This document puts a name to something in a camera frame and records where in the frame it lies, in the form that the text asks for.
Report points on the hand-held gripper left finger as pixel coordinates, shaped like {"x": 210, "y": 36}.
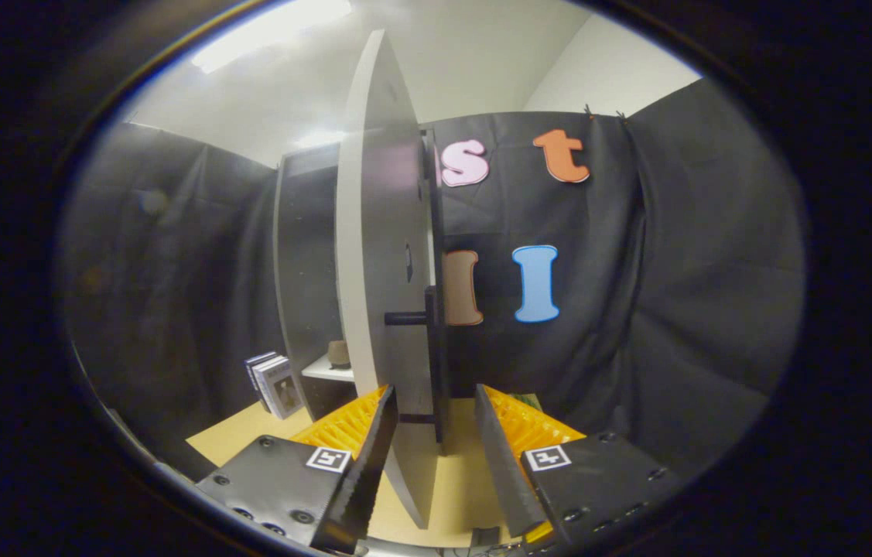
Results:
{"x": 362, "y": 487}

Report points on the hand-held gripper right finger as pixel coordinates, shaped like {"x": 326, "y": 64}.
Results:
{"x": 509, "y": 480}

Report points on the brown fuzzy slipper shoe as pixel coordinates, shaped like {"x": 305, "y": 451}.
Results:
{"x": 339, "y": 354}

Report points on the grey shoe cabinet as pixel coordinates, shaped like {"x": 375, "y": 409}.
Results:
{"x": 304, "y": 255}

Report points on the white shoe cabinet door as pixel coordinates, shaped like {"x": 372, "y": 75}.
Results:
{"x": 381, "y": 216}

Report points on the green striped watermelon toy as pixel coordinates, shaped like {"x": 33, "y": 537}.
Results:
{"x": 526, "y": 399}

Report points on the grey cover book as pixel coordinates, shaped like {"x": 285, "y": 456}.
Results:
{"x": 282, "y": 391}

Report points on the dark blue book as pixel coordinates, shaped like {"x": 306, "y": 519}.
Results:
{"x": 254, "y": 367}

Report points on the black backdrop cloth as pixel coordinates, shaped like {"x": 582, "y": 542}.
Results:
{"x": 675, "y": 271}

